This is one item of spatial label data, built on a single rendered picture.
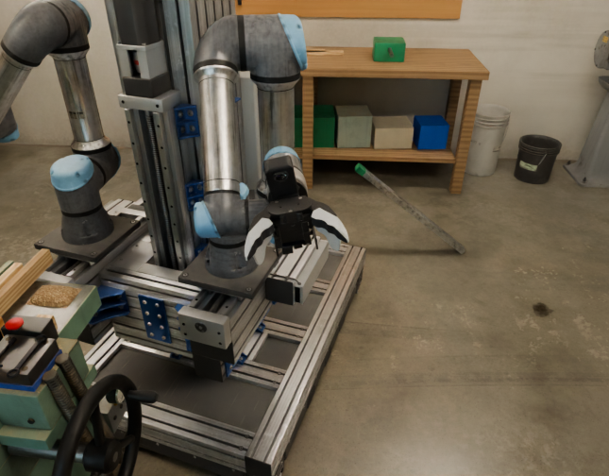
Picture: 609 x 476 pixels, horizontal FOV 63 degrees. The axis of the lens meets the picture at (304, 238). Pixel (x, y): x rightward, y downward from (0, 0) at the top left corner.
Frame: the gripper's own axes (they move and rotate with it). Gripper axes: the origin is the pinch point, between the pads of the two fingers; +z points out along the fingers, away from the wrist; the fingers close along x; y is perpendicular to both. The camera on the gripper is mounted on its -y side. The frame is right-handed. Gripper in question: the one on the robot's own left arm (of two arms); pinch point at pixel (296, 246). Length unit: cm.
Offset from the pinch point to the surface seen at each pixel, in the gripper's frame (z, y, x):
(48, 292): -35, 24, 58
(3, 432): -1, 29, 57
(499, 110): -282, 104, -166
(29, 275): -41, 23, 64
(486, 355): -87, 135, -75
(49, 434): 0, 30, 49
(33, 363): -5, 17, 48
